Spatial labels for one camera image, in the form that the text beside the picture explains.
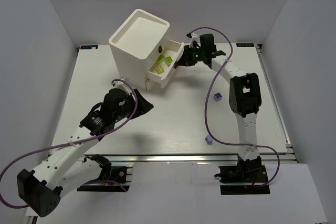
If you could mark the yellow-green lego brick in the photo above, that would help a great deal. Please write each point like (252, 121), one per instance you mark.
(168, 61)

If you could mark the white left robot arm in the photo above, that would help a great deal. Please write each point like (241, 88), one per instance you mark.
(43, 187)

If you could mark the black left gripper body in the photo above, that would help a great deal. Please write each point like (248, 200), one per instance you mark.
(136, 102)

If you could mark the white drawer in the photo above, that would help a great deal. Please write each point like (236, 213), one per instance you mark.
(174, 49)

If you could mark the white drawer cabinet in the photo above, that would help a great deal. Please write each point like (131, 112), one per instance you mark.
(137, 44)

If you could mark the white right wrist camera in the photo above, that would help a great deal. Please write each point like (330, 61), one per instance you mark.
(193, 40)

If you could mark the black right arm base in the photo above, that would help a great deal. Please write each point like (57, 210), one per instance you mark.
(245, 178)

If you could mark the aluminium front rail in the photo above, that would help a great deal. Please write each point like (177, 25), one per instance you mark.
(289, 157)

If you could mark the green yellow lego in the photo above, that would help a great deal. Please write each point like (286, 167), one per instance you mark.
(159, 69)

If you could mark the blue label sticker right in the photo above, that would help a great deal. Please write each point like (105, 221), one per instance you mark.
(244, 44)

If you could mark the purple lego brick hollow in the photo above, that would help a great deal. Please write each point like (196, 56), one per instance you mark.
(217, 96)

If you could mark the pale yellow sloped lego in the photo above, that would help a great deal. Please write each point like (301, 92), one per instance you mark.
(160, 59)

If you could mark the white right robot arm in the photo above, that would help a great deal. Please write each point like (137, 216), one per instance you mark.
(244, 89)

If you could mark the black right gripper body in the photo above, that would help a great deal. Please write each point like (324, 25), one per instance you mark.
(186, 56)

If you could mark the light purple lego brick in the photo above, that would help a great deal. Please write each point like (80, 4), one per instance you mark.
(209, 139)

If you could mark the blue label sticker left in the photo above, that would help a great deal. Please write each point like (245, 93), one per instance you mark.
(88, 47)

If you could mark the blue label sticker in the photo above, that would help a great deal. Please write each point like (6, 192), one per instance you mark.
(88, 47)
(244, 44)

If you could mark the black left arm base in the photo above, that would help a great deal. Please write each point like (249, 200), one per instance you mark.
(114, 178)

